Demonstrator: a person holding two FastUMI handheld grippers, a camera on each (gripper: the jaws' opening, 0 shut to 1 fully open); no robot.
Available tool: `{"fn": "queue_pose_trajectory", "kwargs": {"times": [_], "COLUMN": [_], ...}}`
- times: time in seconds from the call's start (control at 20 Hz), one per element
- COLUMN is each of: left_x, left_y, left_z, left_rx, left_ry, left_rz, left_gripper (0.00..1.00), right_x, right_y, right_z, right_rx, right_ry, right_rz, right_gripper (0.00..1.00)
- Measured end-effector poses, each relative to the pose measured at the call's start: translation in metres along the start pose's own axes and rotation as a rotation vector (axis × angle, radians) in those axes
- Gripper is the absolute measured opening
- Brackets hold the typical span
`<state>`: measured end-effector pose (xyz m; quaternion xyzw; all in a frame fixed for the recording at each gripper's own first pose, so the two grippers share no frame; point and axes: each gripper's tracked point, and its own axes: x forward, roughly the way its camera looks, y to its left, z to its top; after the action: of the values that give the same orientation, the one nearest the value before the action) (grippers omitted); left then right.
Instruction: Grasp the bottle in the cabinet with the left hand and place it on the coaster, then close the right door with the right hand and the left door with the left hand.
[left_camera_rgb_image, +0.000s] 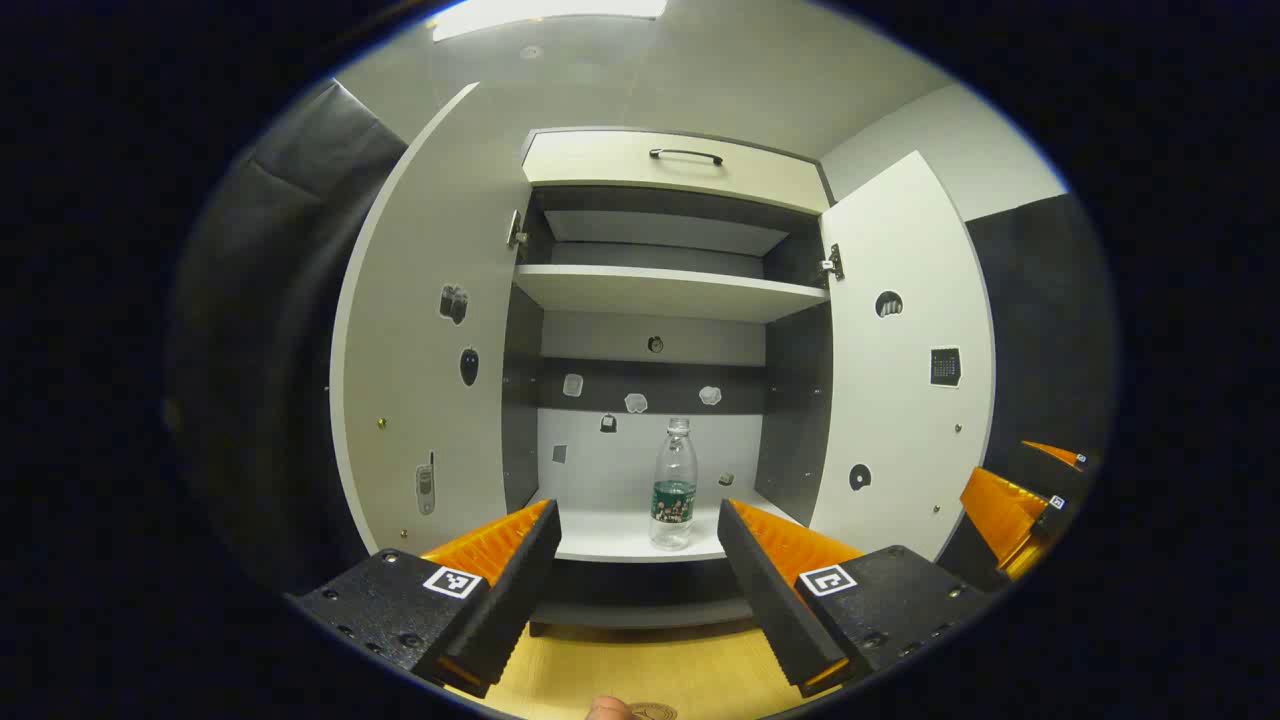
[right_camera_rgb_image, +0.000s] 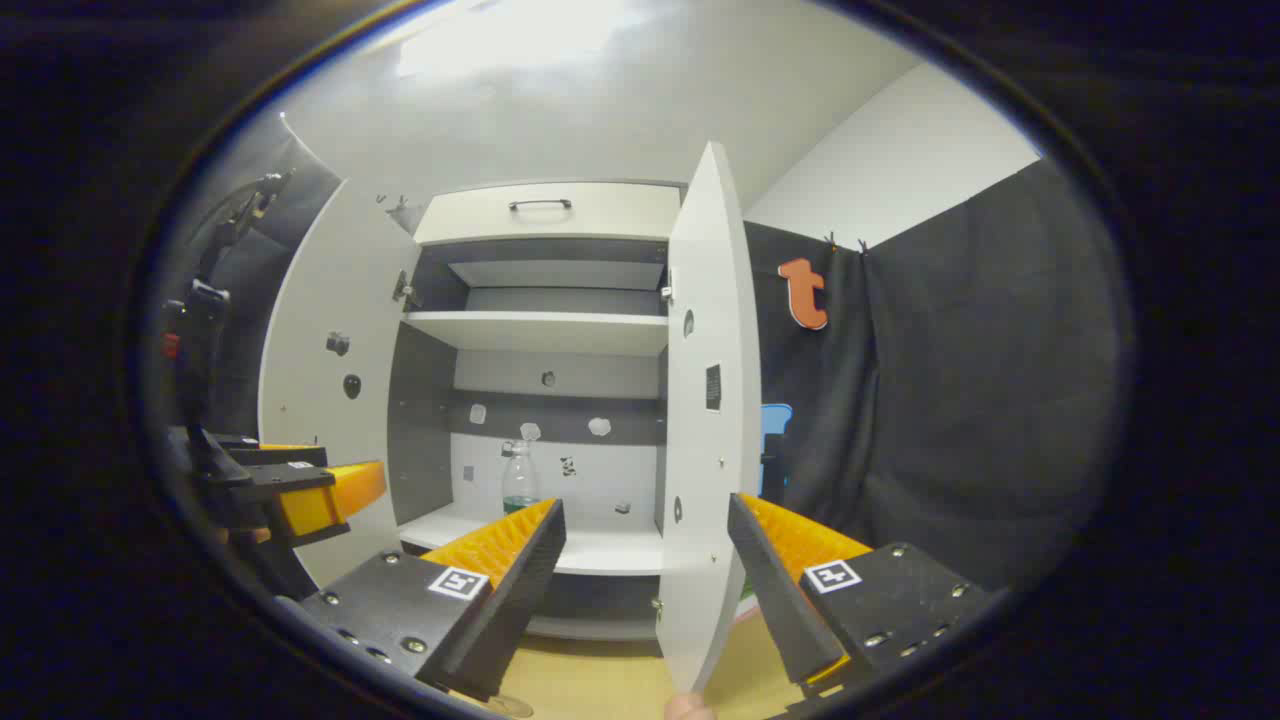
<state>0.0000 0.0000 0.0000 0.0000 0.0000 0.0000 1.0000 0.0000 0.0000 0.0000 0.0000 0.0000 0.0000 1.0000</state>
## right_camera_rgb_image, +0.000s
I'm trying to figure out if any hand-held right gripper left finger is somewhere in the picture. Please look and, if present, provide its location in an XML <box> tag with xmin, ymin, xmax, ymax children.
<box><xmin>300</xmin><ymin>498</ymin><xmax>567</xmax><ymax>703</ymax></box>

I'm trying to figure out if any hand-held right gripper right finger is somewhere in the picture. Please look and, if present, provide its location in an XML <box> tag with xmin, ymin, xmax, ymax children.
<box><xmin>727</xmin><ymin>492</ymin><xmax>991</xmax><ymax>701</ymax></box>

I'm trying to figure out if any clear plastic bottle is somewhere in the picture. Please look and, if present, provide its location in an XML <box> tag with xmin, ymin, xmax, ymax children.
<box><xmin>501</xmin><ymin>440</ymin><xmax>542</xmax><ymax>516</ymax></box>

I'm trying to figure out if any white cabinet door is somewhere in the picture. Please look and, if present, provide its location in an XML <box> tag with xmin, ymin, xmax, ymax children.
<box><xmin>655</xmin><ymin>140</ymin><xmax>763</xmax><ymax>696</ymax></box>
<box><xmin>258</xmin><ymin>180</ymin><xmax>421</xmax><ymax>591</ymax></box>

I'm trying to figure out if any white and grey cabinet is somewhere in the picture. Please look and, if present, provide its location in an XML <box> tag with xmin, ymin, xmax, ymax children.
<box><xmin>385</xmin><ymin>180</ymin><xmax>691</xmax><ymax>641</ymax></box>

